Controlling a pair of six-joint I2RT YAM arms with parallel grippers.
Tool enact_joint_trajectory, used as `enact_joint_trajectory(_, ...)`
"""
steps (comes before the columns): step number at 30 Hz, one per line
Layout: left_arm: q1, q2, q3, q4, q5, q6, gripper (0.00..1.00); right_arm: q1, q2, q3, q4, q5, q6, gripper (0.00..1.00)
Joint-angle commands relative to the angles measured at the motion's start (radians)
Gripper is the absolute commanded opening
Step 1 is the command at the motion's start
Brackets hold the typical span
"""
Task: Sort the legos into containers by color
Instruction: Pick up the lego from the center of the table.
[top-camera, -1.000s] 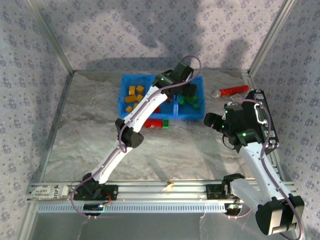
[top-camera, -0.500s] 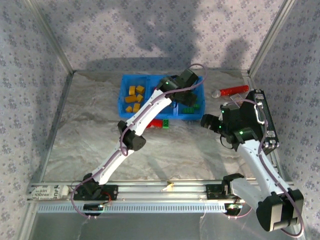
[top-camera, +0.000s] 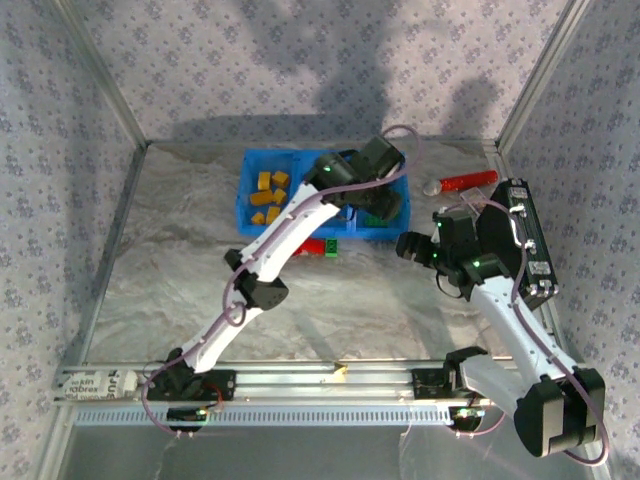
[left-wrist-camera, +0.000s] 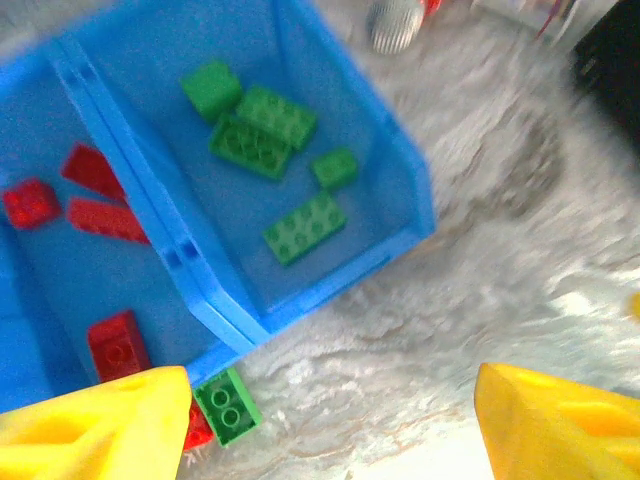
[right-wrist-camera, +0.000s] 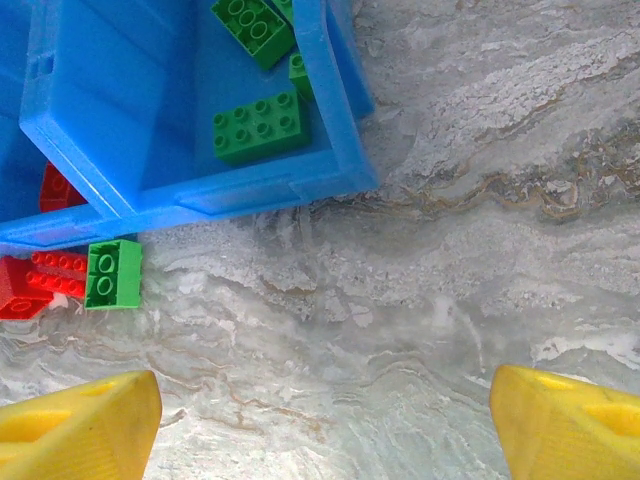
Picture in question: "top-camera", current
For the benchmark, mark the small black circuit board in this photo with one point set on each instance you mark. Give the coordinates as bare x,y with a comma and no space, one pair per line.
467,414
185,414

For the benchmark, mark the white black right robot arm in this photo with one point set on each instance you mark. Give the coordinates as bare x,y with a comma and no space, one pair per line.
515,320

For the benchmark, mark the blue three-compartment plastic bin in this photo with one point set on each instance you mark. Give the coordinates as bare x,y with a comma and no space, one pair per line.
250,231

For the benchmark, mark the yellow sloped lego brick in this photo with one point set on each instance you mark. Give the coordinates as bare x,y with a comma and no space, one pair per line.
258,218
280,179
264,180

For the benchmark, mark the small yellow tape piece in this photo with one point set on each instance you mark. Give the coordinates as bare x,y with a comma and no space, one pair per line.
340,369

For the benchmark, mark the aluminium frame post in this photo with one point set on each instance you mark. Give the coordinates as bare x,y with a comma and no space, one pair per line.
544,70
107,70

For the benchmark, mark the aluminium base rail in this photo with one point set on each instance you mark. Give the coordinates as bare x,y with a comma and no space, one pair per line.
300,382

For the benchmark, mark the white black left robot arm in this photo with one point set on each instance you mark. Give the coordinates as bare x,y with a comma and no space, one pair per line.
290,235

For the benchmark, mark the white printed paper label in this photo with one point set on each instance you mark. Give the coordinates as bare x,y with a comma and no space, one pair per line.
95,385

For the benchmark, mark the small printed card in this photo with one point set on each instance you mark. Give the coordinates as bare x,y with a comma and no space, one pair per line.
480,194

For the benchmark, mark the long red lego brick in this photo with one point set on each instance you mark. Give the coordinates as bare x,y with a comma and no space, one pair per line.
312,247

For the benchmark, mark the green lego brick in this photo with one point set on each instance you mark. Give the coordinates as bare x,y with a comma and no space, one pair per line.
332,247
375,221

